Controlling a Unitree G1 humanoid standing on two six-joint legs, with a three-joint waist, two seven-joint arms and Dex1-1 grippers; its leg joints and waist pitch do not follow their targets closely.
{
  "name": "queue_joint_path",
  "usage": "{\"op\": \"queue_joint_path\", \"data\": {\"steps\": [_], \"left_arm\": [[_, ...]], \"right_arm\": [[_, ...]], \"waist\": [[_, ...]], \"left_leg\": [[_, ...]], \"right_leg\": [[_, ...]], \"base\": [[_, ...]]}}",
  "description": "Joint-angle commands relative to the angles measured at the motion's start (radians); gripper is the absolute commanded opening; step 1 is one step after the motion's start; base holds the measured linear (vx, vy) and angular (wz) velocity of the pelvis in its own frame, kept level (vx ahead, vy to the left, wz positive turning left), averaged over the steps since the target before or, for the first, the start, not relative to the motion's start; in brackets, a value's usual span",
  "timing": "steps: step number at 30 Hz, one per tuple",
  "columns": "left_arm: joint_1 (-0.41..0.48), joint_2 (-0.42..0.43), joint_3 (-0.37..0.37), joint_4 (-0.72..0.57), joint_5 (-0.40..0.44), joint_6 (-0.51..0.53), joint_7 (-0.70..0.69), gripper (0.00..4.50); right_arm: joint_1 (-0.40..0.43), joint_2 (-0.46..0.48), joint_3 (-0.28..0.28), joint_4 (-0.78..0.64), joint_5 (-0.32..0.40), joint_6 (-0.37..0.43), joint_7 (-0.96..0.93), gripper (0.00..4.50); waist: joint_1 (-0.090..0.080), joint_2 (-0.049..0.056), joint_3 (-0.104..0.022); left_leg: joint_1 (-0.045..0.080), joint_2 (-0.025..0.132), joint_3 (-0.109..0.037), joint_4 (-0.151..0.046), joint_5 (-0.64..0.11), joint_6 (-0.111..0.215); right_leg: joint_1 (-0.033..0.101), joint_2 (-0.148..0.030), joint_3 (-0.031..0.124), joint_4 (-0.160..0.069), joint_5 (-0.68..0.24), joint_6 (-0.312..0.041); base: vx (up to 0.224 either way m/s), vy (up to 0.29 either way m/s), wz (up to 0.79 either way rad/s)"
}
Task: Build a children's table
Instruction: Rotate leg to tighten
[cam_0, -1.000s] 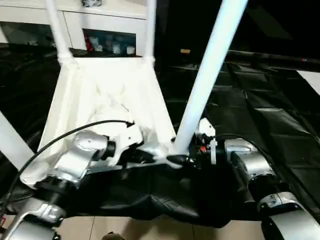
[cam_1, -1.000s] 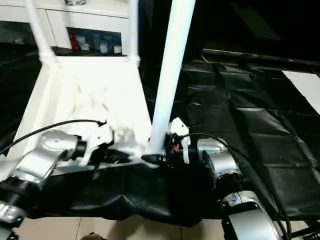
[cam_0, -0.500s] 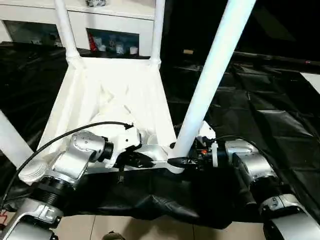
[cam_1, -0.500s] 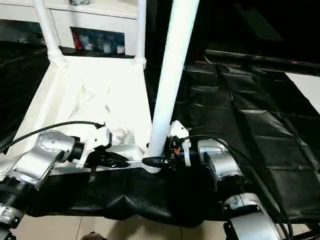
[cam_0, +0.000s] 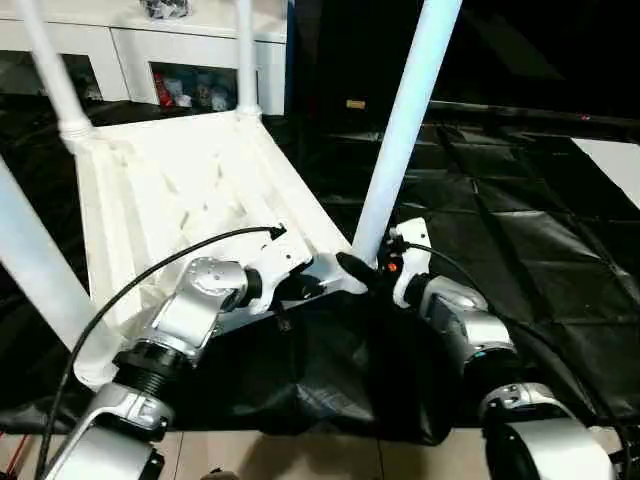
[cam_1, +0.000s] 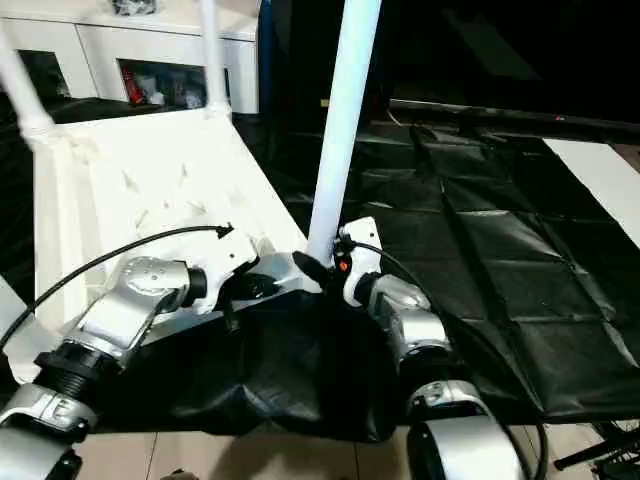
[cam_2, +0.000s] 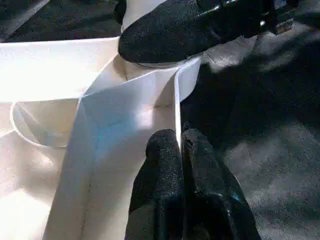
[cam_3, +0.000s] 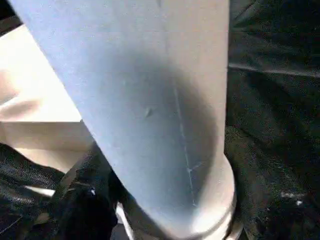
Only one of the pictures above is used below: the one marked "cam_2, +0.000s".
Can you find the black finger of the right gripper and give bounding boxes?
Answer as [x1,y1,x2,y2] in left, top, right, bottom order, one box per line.
[117,0,266,65]
[113,0,127,24]

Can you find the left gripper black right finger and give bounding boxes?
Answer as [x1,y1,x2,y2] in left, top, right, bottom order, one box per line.
[181,128,262,240]

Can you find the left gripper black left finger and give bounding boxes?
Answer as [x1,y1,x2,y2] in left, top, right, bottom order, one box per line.
[125,129,186,240]

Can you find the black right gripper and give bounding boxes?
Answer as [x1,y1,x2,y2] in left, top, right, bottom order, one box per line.
[260,0,302,36]

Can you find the white plastic table leg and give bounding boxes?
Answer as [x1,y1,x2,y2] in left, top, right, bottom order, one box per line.
[120,0,202,69]

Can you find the white plastic table top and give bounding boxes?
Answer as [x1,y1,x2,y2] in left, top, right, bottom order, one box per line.
[0,37,204,240]

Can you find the black plastic mat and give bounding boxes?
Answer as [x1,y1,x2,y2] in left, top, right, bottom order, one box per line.
[0,0,320,240]

